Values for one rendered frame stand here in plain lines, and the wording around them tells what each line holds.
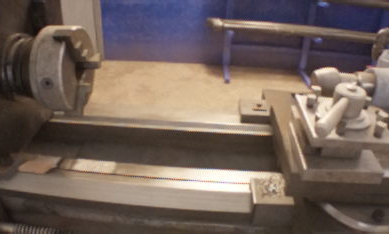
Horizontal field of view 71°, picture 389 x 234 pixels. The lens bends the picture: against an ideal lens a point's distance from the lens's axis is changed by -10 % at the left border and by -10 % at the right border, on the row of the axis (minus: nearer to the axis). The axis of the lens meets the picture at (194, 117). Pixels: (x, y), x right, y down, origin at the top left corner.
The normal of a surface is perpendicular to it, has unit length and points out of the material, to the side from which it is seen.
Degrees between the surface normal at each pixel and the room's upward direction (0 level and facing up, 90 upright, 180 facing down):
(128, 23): 90
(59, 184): 36
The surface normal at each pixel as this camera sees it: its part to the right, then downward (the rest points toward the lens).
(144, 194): -0.01, -0.40
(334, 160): 0.04, -0.86
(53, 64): -0.04, 0.06
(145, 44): -0.06, 0.51
